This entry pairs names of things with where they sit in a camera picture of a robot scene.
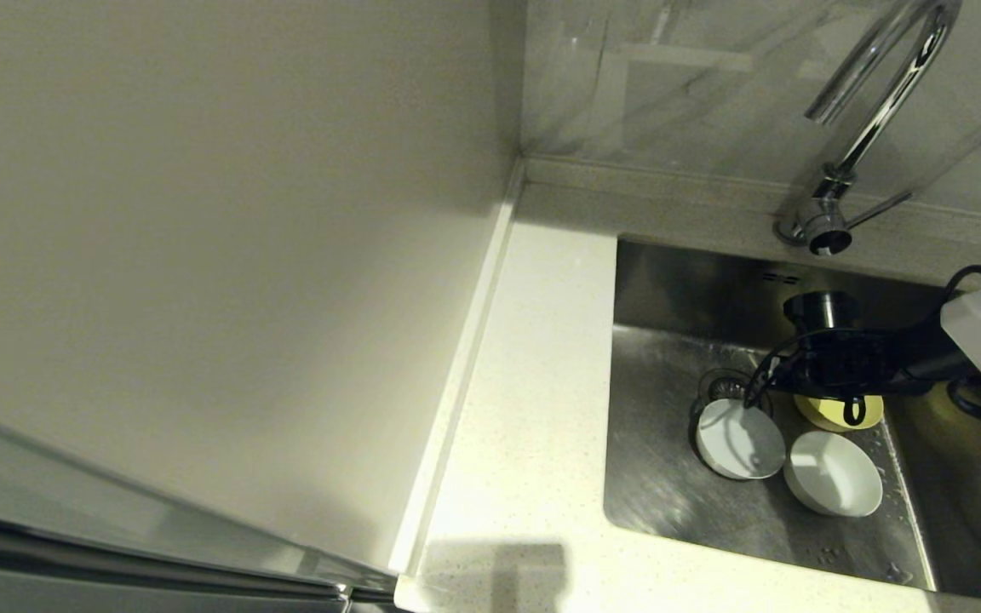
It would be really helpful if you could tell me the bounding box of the small yellow bowl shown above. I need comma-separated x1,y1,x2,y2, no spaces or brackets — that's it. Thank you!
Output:
793,392,885,433

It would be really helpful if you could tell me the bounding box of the small white bowl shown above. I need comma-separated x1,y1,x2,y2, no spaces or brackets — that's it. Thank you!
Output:
783,430,884,518

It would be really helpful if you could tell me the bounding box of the large grey bowl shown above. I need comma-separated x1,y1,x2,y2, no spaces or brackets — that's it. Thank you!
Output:
695,398,787,481

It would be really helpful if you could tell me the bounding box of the chrome faucet lever handle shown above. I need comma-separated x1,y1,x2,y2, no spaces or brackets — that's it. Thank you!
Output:
846,192,914,232

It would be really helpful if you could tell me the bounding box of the stainless steel sink basin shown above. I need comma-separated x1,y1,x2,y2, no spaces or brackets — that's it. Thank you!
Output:
601,236,981,607

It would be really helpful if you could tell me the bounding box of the round metal drain strainer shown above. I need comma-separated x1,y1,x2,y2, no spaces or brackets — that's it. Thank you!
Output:
699,368,764,406

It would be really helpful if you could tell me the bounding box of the chrome gooseneck faucet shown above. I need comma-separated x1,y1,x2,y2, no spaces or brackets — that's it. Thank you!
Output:
776,0,964,256

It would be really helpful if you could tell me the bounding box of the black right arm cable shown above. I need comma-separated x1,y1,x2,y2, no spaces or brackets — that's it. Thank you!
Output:
744,266,981,427

